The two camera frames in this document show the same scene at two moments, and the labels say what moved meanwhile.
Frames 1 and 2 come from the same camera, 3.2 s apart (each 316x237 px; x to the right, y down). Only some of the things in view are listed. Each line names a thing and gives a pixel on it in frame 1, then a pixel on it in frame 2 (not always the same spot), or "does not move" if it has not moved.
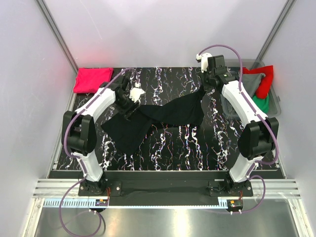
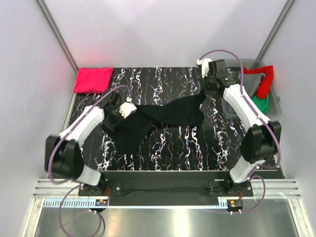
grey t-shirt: x=251 y=81 does not move
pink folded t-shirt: x=88 y=80 does not move
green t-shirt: x=263 y=103 does not move
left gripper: x=128 y=112 -> x=112 y=126
